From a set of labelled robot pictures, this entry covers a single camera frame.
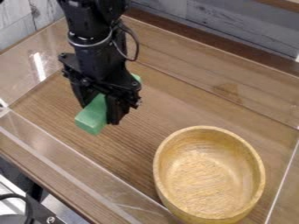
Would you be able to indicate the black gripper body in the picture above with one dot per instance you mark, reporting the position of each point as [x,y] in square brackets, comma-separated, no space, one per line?
[99,58]

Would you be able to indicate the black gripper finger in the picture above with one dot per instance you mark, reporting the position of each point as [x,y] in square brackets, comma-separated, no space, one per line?
[118,109]
[83,90]

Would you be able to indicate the green rectangular block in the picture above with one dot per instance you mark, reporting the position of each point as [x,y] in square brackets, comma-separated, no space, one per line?
[91,119]

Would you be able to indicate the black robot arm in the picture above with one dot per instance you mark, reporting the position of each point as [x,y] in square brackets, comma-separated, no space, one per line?
[97,19]

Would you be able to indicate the brown wooden bowl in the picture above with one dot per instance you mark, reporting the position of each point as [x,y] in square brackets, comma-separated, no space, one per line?
[209,175]

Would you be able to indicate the clear acrylic tray wall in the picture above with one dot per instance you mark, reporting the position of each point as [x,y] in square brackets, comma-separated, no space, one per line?
[202,80]

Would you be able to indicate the black metal table mount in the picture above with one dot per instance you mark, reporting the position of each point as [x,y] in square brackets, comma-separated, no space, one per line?
[22,198]

